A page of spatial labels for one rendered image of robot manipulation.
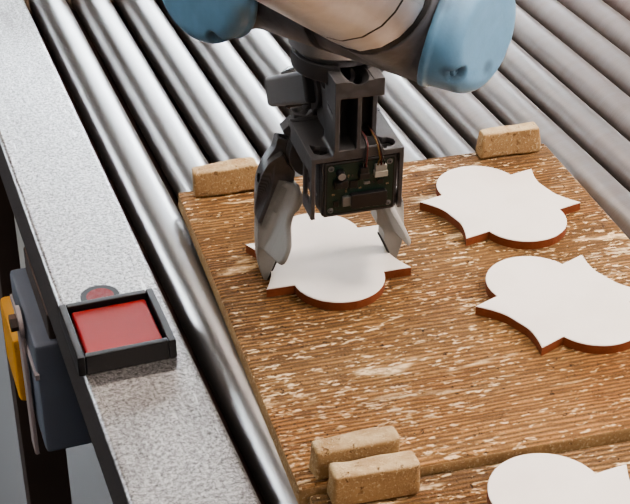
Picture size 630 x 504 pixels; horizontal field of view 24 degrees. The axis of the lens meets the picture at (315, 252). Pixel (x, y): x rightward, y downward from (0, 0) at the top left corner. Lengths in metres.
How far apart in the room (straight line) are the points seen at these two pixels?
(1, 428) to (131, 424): 1.51
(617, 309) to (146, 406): 0.37
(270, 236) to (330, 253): 0.07
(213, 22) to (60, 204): 0.46
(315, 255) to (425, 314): 0.11
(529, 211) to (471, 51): 0.43
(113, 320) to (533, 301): 0.33
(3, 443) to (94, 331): 1.41
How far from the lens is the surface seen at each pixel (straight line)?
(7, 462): 2.49
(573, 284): 1.16
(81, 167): 1.39
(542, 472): 0.94
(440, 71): 0.83
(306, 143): 1.06
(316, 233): 1.21
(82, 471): 2.45
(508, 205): 1.26
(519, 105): 1.49
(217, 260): 1.19
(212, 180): 1.27
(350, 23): 0.78
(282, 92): 1.14
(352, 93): 1.02
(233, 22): 0.90
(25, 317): 1.34
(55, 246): 1.27
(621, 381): 1.08
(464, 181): 1.29
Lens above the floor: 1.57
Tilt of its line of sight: 32 degrees down
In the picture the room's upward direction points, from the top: straight up
